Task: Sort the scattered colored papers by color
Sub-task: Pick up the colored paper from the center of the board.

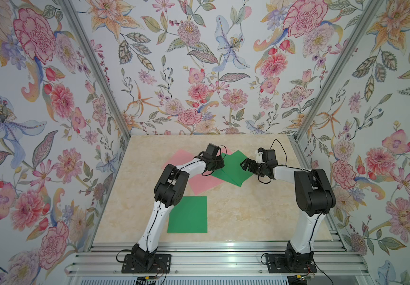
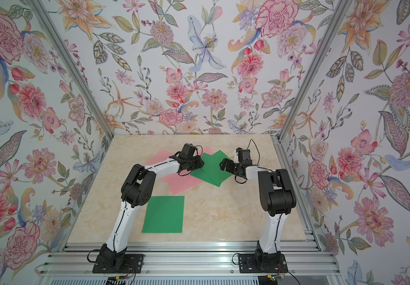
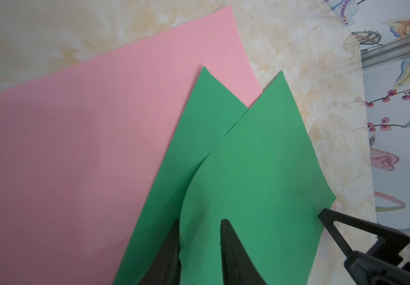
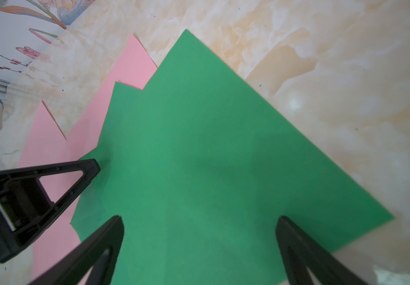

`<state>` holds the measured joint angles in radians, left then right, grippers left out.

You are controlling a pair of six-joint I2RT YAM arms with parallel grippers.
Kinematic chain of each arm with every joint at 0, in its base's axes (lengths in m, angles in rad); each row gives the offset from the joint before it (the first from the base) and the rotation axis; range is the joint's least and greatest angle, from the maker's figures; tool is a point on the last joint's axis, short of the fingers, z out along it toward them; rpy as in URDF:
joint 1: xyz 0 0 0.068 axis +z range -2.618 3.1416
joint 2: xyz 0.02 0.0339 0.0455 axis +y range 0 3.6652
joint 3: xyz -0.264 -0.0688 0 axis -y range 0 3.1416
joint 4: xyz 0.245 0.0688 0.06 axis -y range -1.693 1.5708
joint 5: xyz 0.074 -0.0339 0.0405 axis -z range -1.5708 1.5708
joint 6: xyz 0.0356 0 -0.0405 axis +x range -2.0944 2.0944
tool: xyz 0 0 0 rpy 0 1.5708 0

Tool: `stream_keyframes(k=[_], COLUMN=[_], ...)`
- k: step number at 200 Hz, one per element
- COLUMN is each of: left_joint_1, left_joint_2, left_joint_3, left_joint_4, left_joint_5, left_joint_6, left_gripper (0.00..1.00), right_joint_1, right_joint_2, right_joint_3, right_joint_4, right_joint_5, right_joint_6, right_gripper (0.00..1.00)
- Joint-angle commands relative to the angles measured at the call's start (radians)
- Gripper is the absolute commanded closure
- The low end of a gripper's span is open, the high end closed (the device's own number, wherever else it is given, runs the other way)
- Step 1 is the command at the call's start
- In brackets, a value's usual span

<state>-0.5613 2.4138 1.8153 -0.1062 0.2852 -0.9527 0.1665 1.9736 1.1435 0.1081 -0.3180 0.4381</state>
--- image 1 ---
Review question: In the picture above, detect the green paper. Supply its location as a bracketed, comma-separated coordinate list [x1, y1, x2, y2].
[212, 150, 253, 187]
[168, 196, 208, 233]

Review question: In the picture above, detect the green paper front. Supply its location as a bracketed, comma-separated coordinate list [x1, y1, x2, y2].
[168, 196, 208, 233]

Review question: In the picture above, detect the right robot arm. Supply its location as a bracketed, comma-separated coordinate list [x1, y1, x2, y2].
[240, 148, 336, 272]

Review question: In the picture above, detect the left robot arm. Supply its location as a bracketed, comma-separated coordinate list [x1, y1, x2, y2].
[131, 144, 227, 269]

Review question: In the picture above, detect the pink paper middle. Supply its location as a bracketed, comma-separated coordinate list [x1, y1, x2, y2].
[188, 147, 233, 195]

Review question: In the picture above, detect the pink paper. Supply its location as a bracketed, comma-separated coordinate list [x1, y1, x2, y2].
[188, 147, 233, 195]
[161, 149, 195, 169]

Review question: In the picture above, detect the pink paper left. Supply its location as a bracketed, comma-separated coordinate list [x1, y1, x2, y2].
[161, 149, 195, 169]

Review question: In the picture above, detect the right corner aluminium post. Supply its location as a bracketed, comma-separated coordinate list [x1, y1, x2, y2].
[293, 0, 384, 141]

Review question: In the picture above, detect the corner aluminium post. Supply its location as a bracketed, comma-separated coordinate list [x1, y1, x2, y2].
[293, 0, 384, 141]
[56, 0, 131, 140]

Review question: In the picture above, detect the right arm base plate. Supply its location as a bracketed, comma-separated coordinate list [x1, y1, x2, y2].
[263, 254, 317, 275]

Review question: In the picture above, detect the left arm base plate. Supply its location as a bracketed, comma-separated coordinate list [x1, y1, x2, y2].
[121, 254, 172, 274]

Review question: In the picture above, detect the aluminium rail frame front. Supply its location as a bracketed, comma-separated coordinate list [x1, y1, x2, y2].
[65, 237, 374, 285]

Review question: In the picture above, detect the left corner aluminium post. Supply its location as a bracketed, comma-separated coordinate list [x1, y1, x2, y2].
[56, 0, 131, 140]

